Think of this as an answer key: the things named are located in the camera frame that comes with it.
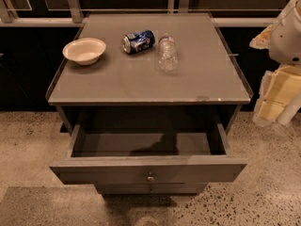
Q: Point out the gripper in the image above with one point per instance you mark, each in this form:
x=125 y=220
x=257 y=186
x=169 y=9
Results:
x=287 y=41

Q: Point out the grey top drawer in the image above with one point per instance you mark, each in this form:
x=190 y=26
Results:
x=117 y=156

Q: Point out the grey drawer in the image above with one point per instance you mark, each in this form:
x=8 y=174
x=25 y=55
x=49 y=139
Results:
x=162 y=188
x=117 y=156

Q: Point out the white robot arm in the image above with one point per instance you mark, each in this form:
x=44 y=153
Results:
x=290 y=15

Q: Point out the grey drawer cabinet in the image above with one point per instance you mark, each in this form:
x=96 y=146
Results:
x=130 y=90

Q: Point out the metal top drawer knob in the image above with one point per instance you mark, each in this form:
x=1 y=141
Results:
x=150 y=178

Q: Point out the grey middle drawer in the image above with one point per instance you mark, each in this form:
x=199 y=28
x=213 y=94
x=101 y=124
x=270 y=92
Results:
x=162 y=188

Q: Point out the clear plastic water bottle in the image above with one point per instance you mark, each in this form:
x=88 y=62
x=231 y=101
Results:
x=168 y=57

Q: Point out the blue soda can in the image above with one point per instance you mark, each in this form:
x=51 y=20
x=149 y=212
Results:
x=138 y=41

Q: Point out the white bowl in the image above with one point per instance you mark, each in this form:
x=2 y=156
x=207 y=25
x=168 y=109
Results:
x=85 y=51

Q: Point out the metal window frame rail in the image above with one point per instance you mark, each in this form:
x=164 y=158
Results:
x=225 y=13

